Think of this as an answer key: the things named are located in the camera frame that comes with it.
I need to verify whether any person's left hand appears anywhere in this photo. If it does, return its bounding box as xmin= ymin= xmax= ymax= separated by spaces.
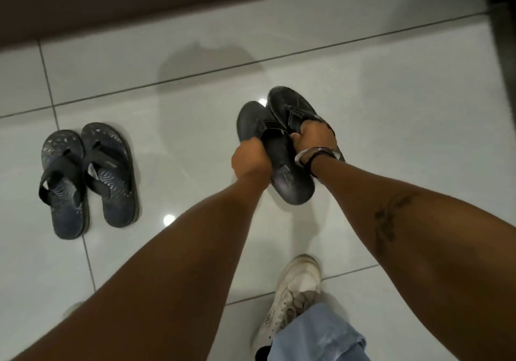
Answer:
xmin=231 ymin=137 xmax=273 ymax=181

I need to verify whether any person's right hand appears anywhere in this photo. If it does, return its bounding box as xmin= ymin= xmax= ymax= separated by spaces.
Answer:
xmin=290 ymin=120 xmax=338 ymax=159

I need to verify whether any black leather sandal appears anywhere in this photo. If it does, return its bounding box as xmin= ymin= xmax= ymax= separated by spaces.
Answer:
xmin=236 ymin=101 xmax=315 ymax=206
xmin=267 ymin=86 xmax=346 ymax=162

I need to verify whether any person's right forearm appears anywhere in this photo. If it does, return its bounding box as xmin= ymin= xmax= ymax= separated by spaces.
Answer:
xmin=310 ymin=156 xmax=516 ymax=361

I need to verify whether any person's left forearm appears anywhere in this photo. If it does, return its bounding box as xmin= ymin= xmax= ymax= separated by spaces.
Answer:
xmin=11 ymin=170 xmax=275 ymax=361

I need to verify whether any black wrist band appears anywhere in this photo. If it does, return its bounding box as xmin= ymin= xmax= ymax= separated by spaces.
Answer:
xmin=308 ymin=150 xmax=342 ymax=179

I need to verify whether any white sneaker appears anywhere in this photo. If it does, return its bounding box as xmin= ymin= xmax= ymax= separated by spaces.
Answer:
xmin=250 ymin=254 xmax=322 ymax=359

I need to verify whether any dark blue flip-flop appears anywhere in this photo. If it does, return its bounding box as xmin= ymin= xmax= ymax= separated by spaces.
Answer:
xmin=81 ymin=122 xmax=140 ymax=228
xmin=38 ymin=129 xmax=90 ymax=240

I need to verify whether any light blue jeans leg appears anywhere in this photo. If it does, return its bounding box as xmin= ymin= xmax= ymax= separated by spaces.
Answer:
xmin=268 ymin=303 xmax=370 ymax=361

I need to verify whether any silver bangle bracelet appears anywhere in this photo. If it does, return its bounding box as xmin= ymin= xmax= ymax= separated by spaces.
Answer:
xmin=294 ymin=146 xmax=338 ymax=168

